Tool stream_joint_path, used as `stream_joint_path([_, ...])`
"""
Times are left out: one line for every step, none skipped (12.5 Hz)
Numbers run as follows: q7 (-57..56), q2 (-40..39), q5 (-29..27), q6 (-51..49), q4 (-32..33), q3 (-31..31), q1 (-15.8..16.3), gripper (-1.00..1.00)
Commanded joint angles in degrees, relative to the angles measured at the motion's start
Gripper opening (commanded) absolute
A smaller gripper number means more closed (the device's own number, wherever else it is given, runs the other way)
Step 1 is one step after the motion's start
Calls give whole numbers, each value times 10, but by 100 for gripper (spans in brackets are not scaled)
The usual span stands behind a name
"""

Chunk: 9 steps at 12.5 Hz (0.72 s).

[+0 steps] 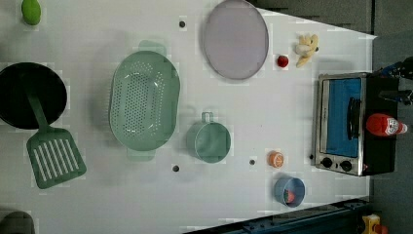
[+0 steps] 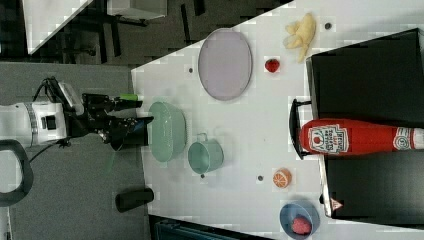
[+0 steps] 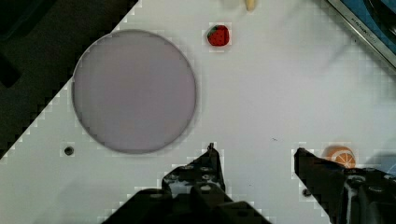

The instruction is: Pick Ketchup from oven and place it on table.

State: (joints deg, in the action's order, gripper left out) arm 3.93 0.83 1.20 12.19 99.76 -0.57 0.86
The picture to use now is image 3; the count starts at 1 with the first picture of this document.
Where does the round lilac plate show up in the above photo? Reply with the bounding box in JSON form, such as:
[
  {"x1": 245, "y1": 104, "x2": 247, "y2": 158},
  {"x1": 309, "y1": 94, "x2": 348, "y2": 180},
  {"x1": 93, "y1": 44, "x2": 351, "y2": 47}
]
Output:
[{"x1": 72, "y1": 30, "x2": 197, "y2": 153}]

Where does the black silver toaster oven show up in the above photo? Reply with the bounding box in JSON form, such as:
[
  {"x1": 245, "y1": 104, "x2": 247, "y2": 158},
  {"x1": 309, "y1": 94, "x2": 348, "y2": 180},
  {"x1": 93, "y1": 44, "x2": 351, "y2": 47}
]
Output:
[{"x1": 325, "y1": 0, "x2": 396, "y2": 68}]

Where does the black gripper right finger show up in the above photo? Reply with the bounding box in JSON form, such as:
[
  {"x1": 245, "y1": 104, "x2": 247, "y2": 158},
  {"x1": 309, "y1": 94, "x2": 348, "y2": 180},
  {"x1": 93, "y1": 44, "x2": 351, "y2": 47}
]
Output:
[{"x1": 293, "y1": 147, "x2": 346, "y2": 218}]

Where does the toy orange half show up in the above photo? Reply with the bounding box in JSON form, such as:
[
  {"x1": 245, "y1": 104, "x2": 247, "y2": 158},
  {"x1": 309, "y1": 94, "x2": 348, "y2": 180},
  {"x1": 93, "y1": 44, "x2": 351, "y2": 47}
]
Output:
[{"x1": 323, "y1": 146, "x2": 356, "y2": 168}]

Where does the red toy strawberry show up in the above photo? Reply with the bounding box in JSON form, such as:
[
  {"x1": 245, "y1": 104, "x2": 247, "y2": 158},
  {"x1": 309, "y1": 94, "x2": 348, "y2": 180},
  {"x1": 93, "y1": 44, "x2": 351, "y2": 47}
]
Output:
[{"x1": 206, "y1": 25, "x2": 230, "y2": 47}]

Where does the toy peeled banana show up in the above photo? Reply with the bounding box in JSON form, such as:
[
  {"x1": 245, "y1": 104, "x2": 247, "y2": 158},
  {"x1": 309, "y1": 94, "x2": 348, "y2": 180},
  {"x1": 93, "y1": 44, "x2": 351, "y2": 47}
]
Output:
[{"x1": 245, "y1": 0, "x2": 257, "y2": 11}]

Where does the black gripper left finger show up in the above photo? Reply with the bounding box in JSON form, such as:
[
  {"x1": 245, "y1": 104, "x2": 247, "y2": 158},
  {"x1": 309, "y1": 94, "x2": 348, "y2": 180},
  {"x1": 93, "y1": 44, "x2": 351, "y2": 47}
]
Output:
[{"x1": 162, "y1": 143, "x2": 225, "y2": 198}]

